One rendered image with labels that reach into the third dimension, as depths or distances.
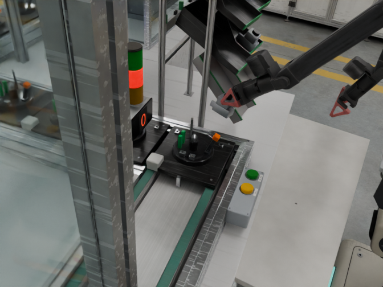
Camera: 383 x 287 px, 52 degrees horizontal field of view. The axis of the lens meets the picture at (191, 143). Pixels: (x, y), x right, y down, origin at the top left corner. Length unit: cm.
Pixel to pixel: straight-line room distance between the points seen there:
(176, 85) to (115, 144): 171
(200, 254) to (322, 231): 45
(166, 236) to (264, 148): 62
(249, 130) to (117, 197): 144
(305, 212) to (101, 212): 117
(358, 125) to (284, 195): 220
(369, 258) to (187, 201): 114
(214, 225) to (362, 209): 175
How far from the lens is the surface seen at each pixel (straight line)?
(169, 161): 131
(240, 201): 122
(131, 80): 101
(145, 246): 114
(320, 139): 172
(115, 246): 28
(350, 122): 356
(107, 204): 25
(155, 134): 142
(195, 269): 105
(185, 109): 176
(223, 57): 137
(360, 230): 265
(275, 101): 191
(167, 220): 120
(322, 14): 527
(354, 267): 208
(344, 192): 152
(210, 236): 112
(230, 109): 134
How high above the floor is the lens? 184
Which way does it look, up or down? 39 degrees down
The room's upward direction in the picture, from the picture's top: 5 degrees clockwise
